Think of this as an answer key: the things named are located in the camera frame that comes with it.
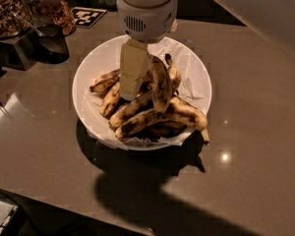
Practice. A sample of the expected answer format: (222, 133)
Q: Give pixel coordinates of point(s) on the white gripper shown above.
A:
(149, 21)

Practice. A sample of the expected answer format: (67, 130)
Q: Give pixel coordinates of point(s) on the curved spotted banana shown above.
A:
(161, 88)

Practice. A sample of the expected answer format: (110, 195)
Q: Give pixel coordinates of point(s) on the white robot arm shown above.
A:
(272, 19)

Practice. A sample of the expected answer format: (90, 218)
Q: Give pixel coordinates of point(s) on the white round bowl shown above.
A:
(98, 59)

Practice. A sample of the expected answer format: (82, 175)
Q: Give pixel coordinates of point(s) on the left short spotted banana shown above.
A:
(105, 81)

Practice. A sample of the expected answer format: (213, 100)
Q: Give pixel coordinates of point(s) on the lower middle spotted banana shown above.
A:
(128, 110)

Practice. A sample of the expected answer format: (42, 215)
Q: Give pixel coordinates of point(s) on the back right small banana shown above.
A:
(174, 73)

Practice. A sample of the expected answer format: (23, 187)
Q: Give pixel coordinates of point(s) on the front long spotted banana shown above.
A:
(179, 110)

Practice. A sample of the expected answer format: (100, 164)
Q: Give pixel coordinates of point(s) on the black white marker tag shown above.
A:
(86, 17)

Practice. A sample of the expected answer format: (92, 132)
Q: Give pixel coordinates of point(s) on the white paper liner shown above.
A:
(187, 82)

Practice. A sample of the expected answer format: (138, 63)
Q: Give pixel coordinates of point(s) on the glass jar of nuts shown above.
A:
(58, 11)

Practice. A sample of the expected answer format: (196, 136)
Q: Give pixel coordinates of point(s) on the dark stand under jars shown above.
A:
(18, 52)

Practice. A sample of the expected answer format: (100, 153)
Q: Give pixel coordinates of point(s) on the glass jar of cashews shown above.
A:
(10, 25)

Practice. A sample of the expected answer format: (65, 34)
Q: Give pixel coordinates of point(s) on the black scoop with handle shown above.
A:
(48, 41)

